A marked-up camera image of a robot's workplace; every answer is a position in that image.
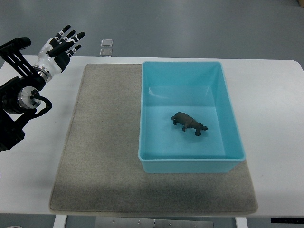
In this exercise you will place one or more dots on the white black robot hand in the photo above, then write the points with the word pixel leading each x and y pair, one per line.
pixel 55 55

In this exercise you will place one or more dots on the brown hippo toy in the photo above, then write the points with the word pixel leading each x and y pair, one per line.
pixel 188 122

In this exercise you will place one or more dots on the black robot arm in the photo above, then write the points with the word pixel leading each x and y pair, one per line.
pixel 20 100

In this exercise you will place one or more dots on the blue plastic box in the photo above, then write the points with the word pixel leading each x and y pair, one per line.
pixel 198 89

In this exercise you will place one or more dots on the lower metal floor plate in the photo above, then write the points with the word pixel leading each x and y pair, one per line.
pixel 106 52

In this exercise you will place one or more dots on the metal floor plate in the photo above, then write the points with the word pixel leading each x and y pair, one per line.
pixel 106 52
pixel 106 43

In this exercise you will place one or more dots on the upper metal floor plate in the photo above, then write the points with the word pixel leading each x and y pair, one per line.
pixel 106 43

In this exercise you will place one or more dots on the grey felt mat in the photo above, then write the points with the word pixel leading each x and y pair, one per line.
pixel 100 171

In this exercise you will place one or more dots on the white left table leg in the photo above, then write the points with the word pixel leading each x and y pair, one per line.
pixel 60 221

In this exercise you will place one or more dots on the white table leg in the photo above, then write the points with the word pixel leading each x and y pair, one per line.
pixel 60 221
pixel 241 222

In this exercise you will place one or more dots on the grey metal table crossbar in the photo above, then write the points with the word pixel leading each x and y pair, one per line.
pixel 109 222

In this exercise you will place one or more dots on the white right table leg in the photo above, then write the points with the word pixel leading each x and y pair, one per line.
pixel 241 222

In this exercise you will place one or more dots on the black table control panel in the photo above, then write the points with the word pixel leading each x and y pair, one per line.
pixel 286 220

